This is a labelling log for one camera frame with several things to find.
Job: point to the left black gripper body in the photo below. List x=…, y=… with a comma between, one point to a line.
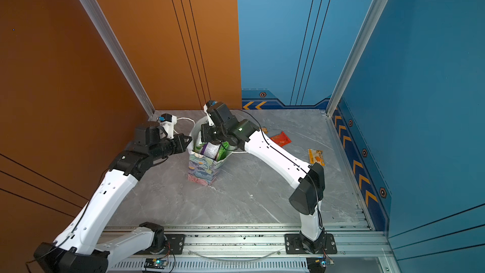
x=168, y=148

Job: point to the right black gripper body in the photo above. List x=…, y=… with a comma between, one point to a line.
x=213, y=133

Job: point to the large green chips bag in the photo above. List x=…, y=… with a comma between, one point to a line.
x=224, y=151

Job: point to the purple white snack bag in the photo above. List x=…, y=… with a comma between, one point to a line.
x=211, y=151

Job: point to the floral white paper bag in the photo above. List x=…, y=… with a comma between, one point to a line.
x=201, y=169

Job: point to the small red snack packet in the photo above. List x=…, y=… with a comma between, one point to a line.
x=281, y=139

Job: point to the yellow orange snack packet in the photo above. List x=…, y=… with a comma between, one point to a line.
x=316, y=156

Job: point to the green white snack bag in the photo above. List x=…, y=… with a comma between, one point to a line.
x=200, y=147

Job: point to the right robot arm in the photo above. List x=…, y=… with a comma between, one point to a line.
x=307, y=180

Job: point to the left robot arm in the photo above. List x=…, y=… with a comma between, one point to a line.
x=76, y=249

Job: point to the left circuit board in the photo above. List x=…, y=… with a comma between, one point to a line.
x=160, y=264

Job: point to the circuit board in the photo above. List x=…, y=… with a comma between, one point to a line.
x=318, y=264
x=160, y=264

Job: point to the right circuit board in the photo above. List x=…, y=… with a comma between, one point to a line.
x=318, y=264

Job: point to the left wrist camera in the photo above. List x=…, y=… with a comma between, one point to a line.
x=167, y=123

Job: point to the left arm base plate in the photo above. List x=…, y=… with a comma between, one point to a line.
x=173, y=244

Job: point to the aluminium rail frame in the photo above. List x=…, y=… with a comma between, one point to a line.
x=261, y=248

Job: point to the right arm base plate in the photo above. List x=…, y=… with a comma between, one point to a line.
x=299, y=244

